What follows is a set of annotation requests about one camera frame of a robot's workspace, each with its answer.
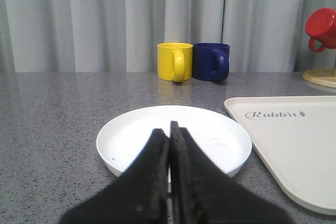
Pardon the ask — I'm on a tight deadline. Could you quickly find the red mug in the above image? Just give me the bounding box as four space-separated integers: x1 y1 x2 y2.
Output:
305 7 335 52

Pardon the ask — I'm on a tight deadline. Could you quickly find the wooden mug tree stand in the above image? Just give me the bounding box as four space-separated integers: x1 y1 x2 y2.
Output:
302 0 336 89

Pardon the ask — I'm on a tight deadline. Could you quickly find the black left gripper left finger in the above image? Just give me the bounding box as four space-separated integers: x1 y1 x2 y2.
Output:
59 129 169 223

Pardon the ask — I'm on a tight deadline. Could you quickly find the white round plate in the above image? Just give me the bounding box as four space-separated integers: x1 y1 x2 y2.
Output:
96 105 252 177

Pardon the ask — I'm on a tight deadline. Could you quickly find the dark blue mug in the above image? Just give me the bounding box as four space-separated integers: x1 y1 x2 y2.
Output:
192 42 230 82

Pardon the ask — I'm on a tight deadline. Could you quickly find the grey curtain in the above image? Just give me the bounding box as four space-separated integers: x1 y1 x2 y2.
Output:
1 0 335 72

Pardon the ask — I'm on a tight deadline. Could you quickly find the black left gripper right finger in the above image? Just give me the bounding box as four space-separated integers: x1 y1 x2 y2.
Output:
170 121 293 223

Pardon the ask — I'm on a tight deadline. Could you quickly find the cream rabbit serving tray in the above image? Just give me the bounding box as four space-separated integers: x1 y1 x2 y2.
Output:
224 95 335 216

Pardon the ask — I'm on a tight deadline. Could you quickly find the yellow mug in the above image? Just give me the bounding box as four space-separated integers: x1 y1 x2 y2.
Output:
157 42 193 82

